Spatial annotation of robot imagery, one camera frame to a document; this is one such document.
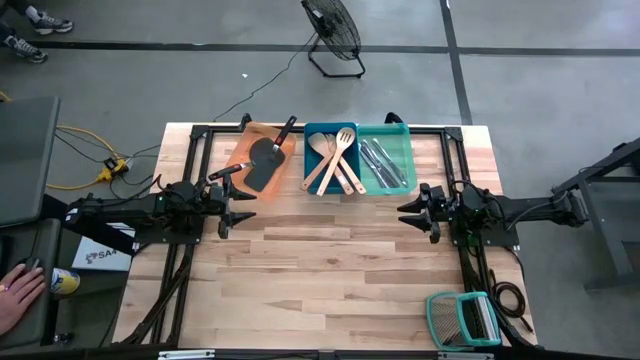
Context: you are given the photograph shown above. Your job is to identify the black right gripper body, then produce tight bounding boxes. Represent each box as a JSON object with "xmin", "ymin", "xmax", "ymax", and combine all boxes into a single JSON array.
[{"xmin": 419, "ymin": 182, "xmax": 449, "ymax": 245}]

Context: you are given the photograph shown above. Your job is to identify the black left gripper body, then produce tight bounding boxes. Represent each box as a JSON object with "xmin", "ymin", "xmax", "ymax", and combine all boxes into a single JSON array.
[{"xmin": 207, "ymin": 173, "xmax": 236, "ymax": 240}]

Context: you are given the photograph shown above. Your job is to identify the black rectangular spatula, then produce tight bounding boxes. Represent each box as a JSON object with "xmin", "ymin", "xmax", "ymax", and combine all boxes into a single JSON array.
[{"xmin": 243, "ymin": 115, "xmax": 299, "ymax": 195}]

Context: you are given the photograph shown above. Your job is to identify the black round spatula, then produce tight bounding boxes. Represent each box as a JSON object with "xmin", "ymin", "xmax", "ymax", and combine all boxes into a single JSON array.
[{"xmin": 207, "ymin": 137, "xmax": 287, "ymax": 182}]

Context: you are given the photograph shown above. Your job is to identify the wooden spork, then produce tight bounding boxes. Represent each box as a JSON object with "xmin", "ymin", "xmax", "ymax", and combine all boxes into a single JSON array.
[{"xmin": 324, "ymin": 132, "xmax": 368, "ymax": 195}]

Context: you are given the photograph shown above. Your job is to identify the orange plastic bin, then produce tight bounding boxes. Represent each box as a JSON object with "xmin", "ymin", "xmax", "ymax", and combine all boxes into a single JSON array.
[{"xmin": 223, "ymin": 119, "xmax": 299, "ymax": 203}]

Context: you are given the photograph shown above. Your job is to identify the wooden slotted spatula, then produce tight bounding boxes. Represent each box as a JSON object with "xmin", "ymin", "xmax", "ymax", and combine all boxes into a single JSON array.
[{"xmin": 315, "ymin": 126, "xmax": 357, "ymax": 198}]

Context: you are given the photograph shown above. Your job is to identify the turquoise plastic bin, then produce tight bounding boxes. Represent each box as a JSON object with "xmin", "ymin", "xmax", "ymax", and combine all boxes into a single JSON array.
[{"xmin": 356, "ymin": 123, "xmax": 418, "ymax": 197}]

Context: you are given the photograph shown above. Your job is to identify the blue plastic bin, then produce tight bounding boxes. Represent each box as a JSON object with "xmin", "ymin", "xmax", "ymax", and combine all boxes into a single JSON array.
[{"xmin": 303, "ymin": 121, "xmax": 362, "ymax": 196}]

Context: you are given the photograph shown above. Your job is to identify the teal dish rack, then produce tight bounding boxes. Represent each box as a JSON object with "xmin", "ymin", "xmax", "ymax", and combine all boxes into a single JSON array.
[{"xmin": 426, "ymin": 291, "xmax": 503, "ymax": 351}]

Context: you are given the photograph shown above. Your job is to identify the yellow power strip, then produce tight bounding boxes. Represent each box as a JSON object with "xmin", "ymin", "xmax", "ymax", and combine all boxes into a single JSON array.
[{"xmin": 97, "ymin": 155, "xmax": 130, "ymax": 184}]

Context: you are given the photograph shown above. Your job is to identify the white cardboard box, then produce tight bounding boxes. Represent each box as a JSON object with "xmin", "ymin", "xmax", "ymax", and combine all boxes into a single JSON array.
[{"xmin": 71, "ymin": 222, "xmax": 139, "ymax": 273}]

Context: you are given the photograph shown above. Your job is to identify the black metal stand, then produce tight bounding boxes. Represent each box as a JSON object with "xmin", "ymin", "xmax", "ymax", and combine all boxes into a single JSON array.
[{"xmin": 551, "ymin": 137, "xmax": 640, "ymax": 294}]

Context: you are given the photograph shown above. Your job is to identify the yellow blue can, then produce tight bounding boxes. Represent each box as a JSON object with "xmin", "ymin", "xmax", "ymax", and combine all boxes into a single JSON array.
[{"xmin": 51, "ymin": 267, "xmax": 81, "ymax": 296}]

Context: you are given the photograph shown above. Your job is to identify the black floor fan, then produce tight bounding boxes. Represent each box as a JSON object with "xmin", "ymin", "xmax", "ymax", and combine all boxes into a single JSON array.
[{"xmin": 300, "ymin": 0, "xmax": 367, "ymax": 80}]

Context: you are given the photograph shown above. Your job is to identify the black computer mouse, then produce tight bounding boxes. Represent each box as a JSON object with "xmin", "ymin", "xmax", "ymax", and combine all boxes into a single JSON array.
[{"xmin": 18, "ymin": 256, "xmax": 44, "ymax": 274}]

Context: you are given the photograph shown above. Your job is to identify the dark gray panel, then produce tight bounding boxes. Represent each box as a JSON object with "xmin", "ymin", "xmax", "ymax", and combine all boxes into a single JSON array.
[{"xmin": 0, "ymin": 95, "xmax": 62, "ymax": 229}]

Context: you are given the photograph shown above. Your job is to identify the person's hand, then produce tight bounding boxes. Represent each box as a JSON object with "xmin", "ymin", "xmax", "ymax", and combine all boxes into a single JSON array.
[{"xmin": 0, "ymin": 263, "xmax": 47, "ymax": 337}]

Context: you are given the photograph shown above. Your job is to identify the dark gray desk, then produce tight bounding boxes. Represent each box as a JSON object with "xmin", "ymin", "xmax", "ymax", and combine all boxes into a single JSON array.
[{"xmin": 0, "ymin": 218, "xmax": 64, "ymax": 351}]

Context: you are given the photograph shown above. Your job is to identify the person's shoe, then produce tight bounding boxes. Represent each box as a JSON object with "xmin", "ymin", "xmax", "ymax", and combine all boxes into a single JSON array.
[
  {"xmin": 27, "ymin": 8, "xmax": 75, "ymax": 36},
  {"xmin": 2, "ymin": 34, "xmax": 50, "ymax": 65}
]

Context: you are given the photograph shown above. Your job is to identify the black aluminium frame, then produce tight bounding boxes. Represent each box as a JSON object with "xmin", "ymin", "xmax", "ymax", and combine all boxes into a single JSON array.
[
  {"xmin": 119, "ymin": 113, "xmax": 254, "ymax": 346},
  {"xmin": 383, "ymin": 112, "xmax": 539, "ymax": 349}
]

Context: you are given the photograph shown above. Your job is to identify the black power cable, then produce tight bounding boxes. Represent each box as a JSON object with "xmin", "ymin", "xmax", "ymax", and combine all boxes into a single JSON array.
[{"xmin": 53, "ymin": 132, "xmax": 164, "ymax": 166}]

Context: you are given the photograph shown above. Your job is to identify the black fan cable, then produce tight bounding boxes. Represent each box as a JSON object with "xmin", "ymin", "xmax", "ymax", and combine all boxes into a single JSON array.
[{"xmin": 212, "ymin": 32, "xmax": 319, "ymax": 124}]

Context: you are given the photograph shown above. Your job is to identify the coiled black cable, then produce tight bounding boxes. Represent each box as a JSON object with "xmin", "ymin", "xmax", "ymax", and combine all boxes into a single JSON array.
[{"xmin": 489, "ymin": 269, "xmax": 535, "ymax": 335}]

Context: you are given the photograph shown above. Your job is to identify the yellow extension cord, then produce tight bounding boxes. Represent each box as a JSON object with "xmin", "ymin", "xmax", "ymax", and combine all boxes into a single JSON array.
[{"xmin": 44, "ymin": 124, "xmax": 131, "ymax": 192}]

